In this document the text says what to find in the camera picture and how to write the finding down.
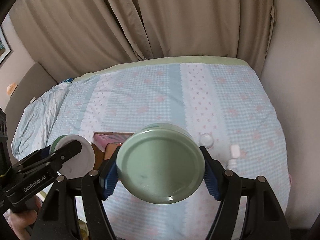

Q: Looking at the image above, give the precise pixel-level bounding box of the framed wall picture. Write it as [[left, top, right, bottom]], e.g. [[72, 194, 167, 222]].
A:
[[0, 27, 11, 64]]

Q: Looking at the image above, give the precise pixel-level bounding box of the green lidded jar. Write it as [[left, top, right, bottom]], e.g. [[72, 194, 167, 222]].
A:
[[116, 123, 205, 204]]

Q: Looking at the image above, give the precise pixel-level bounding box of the grey headboard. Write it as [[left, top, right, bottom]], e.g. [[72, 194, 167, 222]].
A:
[[4, 63, 57, 158]]

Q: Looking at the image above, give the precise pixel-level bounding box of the blue pink patterned bedspread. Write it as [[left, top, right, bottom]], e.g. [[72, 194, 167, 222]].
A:
[[11, 62, 290, 239]]

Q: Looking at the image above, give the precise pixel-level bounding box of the white green-label bottle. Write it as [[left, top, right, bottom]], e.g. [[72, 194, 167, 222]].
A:
[[49, 134, 96, 180]]

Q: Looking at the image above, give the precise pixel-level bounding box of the beige curtain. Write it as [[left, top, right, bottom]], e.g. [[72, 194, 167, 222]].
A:
[[9, 0, 274, 81]]

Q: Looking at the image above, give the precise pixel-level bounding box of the small white dropper bottle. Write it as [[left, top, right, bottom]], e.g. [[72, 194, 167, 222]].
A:
[[226, 158, 238, 172]]

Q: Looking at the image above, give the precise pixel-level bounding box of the brown cardboard box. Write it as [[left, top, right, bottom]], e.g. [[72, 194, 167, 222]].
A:
[[91, 132, 133, 170]]

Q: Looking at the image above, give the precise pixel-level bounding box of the small clear round container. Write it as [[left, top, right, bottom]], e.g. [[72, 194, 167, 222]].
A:
[[199, 133, 214, 149]]

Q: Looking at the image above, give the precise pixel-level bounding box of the person's left hand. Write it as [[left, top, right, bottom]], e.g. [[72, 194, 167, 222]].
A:
[[8, 210, 38, 240]]

